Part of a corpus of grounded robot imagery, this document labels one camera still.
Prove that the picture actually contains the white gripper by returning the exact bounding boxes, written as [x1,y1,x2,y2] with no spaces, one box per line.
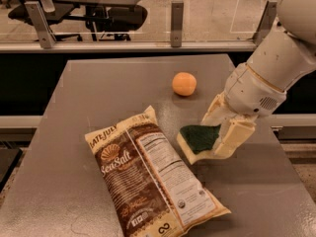
[200,63,286,158]

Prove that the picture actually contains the green and yellow sponge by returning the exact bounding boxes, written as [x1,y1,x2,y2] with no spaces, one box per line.
[177,125,220,164]

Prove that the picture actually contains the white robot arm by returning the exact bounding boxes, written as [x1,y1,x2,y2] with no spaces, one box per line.
[198,0,316,159]

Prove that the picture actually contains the brown sea salt chip bag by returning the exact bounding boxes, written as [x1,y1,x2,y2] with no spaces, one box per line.
[85,107,229,237]

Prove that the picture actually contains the orange fruit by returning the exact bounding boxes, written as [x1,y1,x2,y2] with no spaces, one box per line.
[172,72,197,97]

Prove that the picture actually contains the black office chair middle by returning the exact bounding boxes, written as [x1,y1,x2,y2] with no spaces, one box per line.
[85,3,147,40]

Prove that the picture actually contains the black office chair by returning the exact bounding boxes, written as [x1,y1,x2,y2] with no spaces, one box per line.
[85,3,147,40]
[0,0,82,42]

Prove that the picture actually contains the dark desk behind glass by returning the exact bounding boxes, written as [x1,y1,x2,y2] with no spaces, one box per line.
[55,0,141,37]

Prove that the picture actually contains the glass railing panel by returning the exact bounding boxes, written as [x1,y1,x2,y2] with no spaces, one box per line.
[0,0,276,45]

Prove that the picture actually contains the black office chair left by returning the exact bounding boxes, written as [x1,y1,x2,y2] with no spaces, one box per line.
[0,0,82,42]

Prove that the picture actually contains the right metal railing bracket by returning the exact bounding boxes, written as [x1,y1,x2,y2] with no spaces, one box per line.
[253,1,277,45]

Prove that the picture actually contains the metal railing bracket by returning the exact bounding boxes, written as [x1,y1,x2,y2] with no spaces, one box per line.
[170,1,184,47]
[253,1,277,45]
[25,1,55,49]

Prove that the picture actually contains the middle metal railing bracket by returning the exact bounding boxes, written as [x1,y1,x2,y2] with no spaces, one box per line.
[170,1,184,47]

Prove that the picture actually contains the left metal railing bracket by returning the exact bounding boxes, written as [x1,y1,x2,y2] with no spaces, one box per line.
[25,1,55,49]

